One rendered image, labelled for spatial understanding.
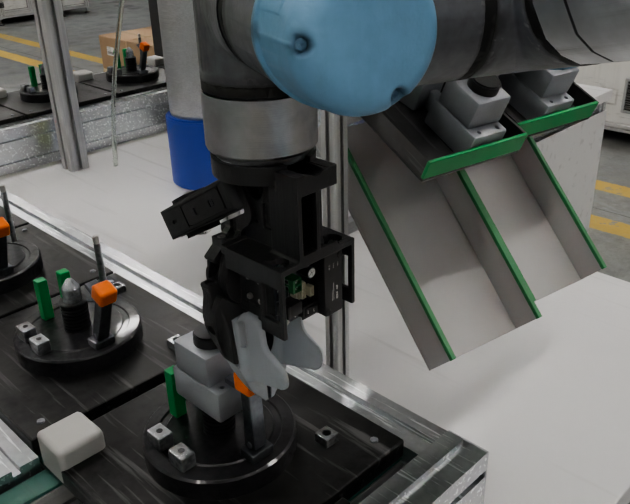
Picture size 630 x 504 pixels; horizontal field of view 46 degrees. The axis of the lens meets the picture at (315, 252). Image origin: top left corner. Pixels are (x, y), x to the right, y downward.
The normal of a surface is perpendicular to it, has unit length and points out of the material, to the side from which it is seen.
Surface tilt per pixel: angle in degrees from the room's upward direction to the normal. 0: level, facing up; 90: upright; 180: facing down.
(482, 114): 115
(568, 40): 134
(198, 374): 90
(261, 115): 90
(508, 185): 45
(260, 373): 93
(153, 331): 0
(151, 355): 0
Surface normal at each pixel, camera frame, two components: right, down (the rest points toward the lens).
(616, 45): -0.55, 0.83
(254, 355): -0.70, 0.38
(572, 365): -0.03, -0.90
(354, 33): 0.40, 0.40
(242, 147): -0.27, 0.44
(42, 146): 0.71, 0.29
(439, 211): 0.39, -0.39
